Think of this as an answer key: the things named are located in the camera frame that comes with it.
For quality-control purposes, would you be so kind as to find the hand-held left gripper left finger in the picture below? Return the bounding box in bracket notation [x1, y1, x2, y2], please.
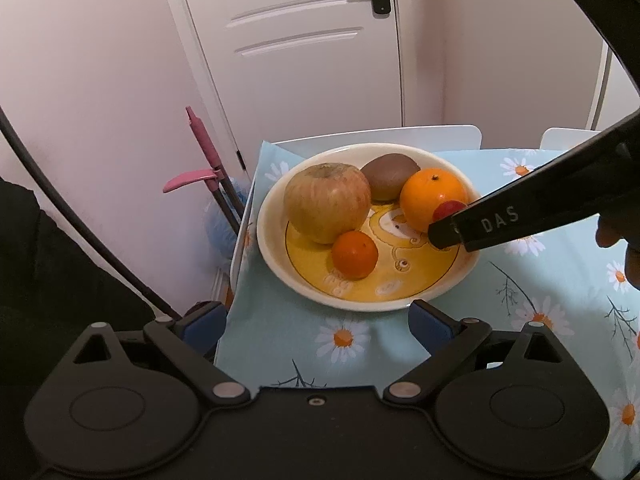
[60, 301, 252, 407]

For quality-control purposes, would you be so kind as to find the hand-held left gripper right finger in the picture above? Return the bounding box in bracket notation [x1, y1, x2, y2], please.
[382, 299, 583, 407]

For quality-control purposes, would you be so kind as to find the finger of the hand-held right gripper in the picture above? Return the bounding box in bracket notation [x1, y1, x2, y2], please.
[427, 214, 469, 252]

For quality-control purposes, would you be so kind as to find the red cherry tomato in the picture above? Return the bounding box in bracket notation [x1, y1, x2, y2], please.
[431, 200, 467, 223]

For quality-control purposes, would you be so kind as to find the large orange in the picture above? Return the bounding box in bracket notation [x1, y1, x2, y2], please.
[399, 168, 468, 233]

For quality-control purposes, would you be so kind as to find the yellow cartoon plate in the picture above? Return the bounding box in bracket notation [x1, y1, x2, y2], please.
[256, 142, 482, 313]

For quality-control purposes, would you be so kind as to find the brown kiwi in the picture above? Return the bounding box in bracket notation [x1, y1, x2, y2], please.
[360, 153, 422, 203]

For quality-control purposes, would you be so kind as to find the small mandarin orange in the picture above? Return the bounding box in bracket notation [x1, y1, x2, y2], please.
[331, 230, 379, 281]

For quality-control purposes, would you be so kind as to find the large yellow-red apple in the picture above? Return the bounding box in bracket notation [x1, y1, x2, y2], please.
[283, 162, 372, 245]

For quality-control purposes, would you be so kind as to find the person's right hand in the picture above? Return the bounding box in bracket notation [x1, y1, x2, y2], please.
[595, 212, 640, 292]

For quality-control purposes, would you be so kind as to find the white chair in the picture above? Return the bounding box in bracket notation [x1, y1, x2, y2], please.
[272, 125, 483, 161]
[540, 127, 603, 152]

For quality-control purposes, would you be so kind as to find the blue daisy print tablecloth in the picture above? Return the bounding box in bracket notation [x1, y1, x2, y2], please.
[214, 140, 640, 468]

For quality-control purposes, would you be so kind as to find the blue fluffy duster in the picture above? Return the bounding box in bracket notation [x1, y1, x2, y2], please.
[204, 180, 251, 262]

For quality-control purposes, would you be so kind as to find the white wardrobe sliding door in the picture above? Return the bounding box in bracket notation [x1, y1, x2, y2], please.
[585, 45, 640, 133]

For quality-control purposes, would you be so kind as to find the white panel door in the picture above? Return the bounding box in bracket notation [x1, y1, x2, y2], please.
[155, 0, 406, 171]

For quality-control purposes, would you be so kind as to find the black cable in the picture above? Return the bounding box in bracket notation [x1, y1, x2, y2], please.
[0, 105, 183, 321]

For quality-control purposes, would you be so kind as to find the pink handled mop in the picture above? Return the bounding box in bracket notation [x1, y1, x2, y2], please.
[162, 105, 251, 233]

